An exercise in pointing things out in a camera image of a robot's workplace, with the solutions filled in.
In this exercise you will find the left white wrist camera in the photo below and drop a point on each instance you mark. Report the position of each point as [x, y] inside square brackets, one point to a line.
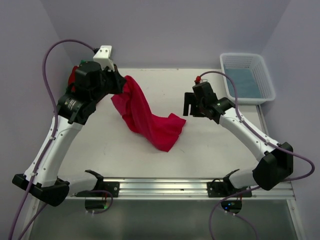
[103, 56]

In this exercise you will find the white plastic mesh basket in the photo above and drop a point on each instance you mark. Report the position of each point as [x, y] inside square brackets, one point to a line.
[256, 64]

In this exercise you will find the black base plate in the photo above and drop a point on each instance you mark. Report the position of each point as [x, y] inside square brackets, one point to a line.
[113, 187]
[219, 189]

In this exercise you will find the folded dark red t shirt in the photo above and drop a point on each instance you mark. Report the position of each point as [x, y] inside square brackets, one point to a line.
[71, 79]

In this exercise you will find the aluminium mounting rail frame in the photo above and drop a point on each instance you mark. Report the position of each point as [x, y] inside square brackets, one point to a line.
[162, 195]

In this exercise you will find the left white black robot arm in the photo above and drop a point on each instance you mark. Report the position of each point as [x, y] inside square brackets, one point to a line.
[91, 84]

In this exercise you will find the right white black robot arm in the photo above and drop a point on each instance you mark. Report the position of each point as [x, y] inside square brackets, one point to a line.
[274, 160]

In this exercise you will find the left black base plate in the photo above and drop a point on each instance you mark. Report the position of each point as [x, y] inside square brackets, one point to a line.
[113, 187]

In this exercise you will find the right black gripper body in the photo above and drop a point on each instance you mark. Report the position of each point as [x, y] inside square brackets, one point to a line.
[201, 103]

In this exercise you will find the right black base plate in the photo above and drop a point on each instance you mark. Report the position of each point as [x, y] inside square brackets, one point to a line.
[219, 189]

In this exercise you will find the blue t shirt in basket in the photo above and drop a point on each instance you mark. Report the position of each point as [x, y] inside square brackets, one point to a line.
[245, 83]

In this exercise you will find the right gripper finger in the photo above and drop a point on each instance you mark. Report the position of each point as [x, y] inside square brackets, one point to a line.
[188, 98]
[196, 109]

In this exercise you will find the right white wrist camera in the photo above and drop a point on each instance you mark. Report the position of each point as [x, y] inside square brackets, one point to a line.
[199, 80]

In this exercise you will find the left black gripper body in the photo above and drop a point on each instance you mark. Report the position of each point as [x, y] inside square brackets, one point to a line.
[109, 84]

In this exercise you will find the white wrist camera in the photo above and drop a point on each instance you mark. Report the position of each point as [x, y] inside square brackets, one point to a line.
[199, 80]
[103, 56]

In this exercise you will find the crimson pink t shirt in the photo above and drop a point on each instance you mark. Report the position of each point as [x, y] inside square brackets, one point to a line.
[132, 105]

